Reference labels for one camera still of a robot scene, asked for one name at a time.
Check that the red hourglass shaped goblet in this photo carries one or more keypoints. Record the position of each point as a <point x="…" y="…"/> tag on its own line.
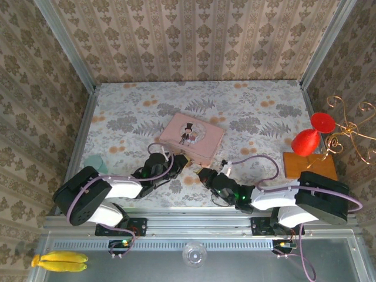
<point x="305" y="142"/>

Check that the wooden block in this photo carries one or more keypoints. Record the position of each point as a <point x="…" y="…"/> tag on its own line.
<point x="293" y="164"/>

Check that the metal floor tray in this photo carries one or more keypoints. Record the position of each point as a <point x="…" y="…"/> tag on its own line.
<point x="249" y="267"/>

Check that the aluminium side rail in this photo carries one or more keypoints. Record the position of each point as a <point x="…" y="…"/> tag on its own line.
<point x="87" y="120"/>
<point x="309" y="105"/>

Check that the small black circuit board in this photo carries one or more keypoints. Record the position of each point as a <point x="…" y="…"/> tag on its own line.
<point x="282" y="246"/>
<point x="117" y="245"/>

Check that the translucent teal cup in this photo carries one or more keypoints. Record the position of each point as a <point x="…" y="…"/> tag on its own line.
<point x="95" y="164"/>

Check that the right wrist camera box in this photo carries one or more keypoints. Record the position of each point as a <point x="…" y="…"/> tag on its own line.
<point x="226" y="168"/>

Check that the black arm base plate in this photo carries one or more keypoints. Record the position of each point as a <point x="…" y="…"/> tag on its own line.
<point x="260" y="226"/>
<point x="138" y="227"/>

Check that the aluminium frame post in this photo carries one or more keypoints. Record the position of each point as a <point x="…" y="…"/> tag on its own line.
<point x="325" y="44"/>
<point x="67" y="44"/>

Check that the yellow banana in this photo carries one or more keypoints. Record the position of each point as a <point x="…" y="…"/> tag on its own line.
<point x="64" y="266"/>
<point x="64" y="256"/>

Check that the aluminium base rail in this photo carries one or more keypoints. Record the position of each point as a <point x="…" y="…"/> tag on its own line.
<point x="199" y="223"/>

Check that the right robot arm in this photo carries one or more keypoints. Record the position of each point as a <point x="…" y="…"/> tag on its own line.
<point x="270" y="198"/>

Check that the clear drinking glass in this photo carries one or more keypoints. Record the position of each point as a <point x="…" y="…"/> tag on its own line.
<point x="194" y="257"/>

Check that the pink wedding print tin box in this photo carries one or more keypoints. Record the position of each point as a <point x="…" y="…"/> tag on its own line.
<point x="191" y="132"/>

